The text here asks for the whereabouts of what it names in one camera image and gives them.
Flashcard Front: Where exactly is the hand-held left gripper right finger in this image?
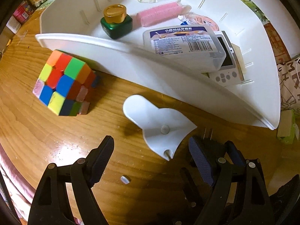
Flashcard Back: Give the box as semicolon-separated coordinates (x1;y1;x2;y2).
188;136;276;225

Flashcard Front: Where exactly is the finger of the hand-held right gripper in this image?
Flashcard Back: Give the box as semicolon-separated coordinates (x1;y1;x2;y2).
225;140;246;167

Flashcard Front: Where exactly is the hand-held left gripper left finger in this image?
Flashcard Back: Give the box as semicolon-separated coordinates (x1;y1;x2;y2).
28;135;115;225

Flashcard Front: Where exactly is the black plug adapter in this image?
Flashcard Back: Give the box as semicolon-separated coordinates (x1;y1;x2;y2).
194;128;229;162

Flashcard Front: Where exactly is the white heart-shaped plastic holder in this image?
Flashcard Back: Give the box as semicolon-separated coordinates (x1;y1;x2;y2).
122;94;198;162

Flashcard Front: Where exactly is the white handheld game console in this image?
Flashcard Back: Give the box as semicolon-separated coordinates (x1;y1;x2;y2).
207;30;245;88

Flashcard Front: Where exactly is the white plastic storage bin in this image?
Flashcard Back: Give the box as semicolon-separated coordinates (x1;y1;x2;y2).
35;0;282;130

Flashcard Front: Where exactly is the clear box with blue label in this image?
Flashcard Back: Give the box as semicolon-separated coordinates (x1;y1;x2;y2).
142;25;227;73

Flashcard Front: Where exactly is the green bottle with gold cap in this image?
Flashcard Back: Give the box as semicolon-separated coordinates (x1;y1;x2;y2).
100;4;133;40

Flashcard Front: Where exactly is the pink round sachet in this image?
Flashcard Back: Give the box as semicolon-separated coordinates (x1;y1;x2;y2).
177;12;219;32

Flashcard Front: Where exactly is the green tissue pack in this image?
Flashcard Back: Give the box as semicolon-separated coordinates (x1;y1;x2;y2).
277;109;296;144

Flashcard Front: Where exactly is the person's dark clothing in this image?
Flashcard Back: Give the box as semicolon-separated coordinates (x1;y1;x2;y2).
269;173;300;225

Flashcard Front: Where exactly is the multicoloured puzzle cube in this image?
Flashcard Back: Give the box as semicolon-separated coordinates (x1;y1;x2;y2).
33;50;100;117

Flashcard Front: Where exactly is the pink bedding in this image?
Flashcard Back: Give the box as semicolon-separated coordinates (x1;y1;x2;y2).
0;143;35;225

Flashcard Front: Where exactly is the cream rectangular block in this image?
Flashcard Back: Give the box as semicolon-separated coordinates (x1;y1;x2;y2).
231;43;246;75

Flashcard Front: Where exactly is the cardboard with red drawing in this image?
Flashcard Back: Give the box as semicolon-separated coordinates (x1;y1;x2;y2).
264;20;291;64

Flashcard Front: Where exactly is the pink hair roller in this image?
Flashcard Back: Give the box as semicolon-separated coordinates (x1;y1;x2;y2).
136;0;191;27

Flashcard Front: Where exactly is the pink carton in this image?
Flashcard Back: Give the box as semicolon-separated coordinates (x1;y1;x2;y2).
13;1;35;24

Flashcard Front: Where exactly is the white cable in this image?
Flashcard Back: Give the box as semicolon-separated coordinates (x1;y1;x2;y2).
294;54;300;92

